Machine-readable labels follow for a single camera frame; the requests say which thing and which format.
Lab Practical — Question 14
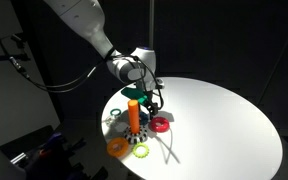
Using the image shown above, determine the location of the clear transparent ring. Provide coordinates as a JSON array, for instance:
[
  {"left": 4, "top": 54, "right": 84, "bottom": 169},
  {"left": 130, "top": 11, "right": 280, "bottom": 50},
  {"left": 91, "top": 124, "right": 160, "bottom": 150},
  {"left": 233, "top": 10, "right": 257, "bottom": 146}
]
[{"left": 101, "top": 114, "right": 117, "bottom": 128}]

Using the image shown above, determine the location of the small teal ring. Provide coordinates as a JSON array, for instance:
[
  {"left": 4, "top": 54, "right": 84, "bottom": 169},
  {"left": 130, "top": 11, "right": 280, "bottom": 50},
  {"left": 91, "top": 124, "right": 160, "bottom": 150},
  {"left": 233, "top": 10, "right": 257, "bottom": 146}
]
[{"left": 109, "top": 108, "right": 122, "bottom": 117}]

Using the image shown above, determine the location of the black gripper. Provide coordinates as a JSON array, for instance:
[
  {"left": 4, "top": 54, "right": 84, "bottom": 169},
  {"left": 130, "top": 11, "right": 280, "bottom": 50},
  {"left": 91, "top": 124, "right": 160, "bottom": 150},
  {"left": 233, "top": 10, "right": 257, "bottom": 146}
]
[{"left": 135, "top": 78, "right": 164, "bottom": 118}]

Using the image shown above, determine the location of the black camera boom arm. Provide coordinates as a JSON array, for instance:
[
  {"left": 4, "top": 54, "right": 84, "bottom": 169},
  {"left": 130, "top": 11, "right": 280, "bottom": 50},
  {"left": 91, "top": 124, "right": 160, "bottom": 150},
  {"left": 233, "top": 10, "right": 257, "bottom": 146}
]
[{"left": 0, "top": 32, "right": 32, "bottom": 69}]

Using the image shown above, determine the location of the blue toothed ring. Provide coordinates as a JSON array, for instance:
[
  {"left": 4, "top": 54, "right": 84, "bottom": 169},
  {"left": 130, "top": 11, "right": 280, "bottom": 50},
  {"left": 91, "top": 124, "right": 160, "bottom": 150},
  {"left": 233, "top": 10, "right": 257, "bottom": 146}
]
[{"left": 138, "top": 111, "right": 151, "bottom": 127}]

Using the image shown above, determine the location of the grey vertical pole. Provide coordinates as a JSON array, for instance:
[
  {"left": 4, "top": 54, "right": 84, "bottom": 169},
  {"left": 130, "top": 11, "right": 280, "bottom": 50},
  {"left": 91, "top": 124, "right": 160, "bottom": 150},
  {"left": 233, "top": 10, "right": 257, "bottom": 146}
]
[{"left": 148, "top": 0, "right": 156, "bottom": 50}]

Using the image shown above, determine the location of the yellow-green toothed ring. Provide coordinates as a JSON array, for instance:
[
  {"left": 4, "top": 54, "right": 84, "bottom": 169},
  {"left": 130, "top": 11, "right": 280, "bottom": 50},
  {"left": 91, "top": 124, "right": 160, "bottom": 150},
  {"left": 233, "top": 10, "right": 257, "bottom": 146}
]
[{"left": 132, "top": 142, "right": 150, "bottom": 159}]

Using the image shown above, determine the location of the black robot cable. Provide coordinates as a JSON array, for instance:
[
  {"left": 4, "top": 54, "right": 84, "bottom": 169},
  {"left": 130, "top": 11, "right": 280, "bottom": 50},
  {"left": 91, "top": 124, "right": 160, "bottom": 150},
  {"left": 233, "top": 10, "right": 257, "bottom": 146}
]
[{"left": 0, "top": 6, "right": 113, "bottom": 94}]

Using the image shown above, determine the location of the orange stacking peg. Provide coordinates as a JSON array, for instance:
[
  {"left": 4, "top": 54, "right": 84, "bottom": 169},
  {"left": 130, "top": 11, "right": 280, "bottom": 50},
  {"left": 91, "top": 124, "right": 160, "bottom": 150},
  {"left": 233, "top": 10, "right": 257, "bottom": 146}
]
[{"left": 127, "top": 99, "right": 141, "bottom": 134}]

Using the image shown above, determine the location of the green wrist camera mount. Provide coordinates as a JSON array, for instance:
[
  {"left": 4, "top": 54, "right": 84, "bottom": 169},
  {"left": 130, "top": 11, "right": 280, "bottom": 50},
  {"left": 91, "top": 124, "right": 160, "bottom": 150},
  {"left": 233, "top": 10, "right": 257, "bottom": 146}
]
[{"left": 120, "top": 86, "right": 149, "bottom": 105}]

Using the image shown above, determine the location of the red toothed ring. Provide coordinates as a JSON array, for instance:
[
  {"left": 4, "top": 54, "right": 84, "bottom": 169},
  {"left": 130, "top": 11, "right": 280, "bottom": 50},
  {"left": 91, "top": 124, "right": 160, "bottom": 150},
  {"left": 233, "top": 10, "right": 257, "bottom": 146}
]
[{"left": 149, "top": 116, "right": 171, "bottom": 134}]

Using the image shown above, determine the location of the orange toothed ring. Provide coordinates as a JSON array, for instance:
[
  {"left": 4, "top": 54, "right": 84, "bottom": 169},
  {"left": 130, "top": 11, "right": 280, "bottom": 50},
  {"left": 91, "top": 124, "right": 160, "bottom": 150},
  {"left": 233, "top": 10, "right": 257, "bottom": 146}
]
[{"left": 106, "top": 137, "right": 130, "bottom": 158}]

